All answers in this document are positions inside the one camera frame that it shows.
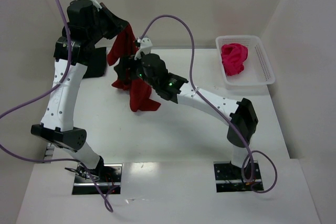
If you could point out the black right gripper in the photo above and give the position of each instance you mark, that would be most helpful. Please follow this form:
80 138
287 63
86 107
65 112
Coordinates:
125 66

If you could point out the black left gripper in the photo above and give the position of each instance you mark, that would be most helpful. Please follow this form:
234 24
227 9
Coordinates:
115 24

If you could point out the dark red t shirt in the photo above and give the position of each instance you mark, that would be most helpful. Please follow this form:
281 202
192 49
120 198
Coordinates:
139 91

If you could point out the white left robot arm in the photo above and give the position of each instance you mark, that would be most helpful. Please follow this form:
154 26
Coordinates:
77 58

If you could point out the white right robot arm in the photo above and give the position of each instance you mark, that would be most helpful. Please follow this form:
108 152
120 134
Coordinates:
240 116

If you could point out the black folded t shirt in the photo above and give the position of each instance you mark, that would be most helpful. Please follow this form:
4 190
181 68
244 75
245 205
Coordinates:
97 63

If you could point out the pink crumpled t shirt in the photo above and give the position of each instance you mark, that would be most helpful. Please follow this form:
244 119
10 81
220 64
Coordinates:
233 57

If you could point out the white plastic basket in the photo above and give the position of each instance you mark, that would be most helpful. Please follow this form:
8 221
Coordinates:
257 68

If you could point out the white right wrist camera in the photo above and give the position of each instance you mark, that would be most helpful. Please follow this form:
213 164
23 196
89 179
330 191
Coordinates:
144 46

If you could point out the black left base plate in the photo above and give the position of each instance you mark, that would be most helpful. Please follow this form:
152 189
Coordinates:
83 184

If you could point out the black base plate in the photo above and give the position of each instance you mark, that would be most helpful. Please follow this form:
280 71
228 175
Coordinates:
83 184
228 179

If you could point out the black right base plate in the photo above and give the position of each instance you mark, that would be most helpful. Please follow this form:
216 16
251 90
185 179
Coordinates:
228 179

